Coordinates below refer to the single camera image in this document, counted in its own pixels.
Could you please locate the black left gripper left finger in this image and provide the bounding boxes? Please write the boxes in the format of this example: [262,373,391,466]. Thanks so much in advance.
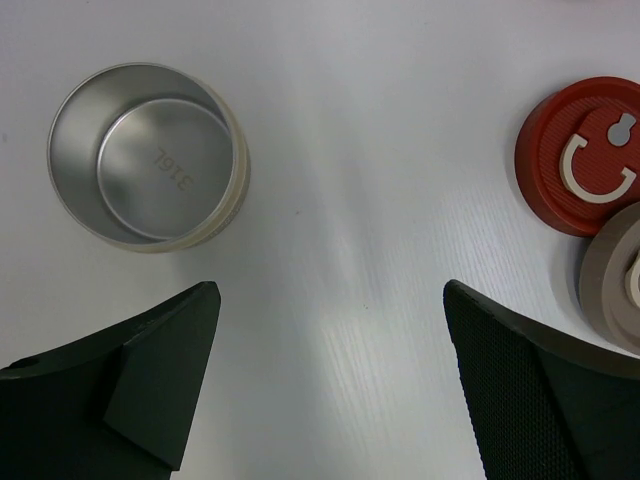
[1,281,221,479]

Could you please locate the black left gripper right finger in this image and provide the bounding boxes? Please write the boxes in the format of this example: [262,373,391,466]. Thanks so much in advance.
[443,280,639,479]

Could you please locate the taupe round lid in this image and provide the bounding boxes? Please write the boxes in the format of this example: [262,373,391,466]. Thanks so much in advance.
[578,203,639,355]

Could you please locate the red round lid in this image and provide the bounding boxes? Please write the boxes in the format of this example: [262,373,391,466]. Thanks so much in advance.
[514,76,639,237]

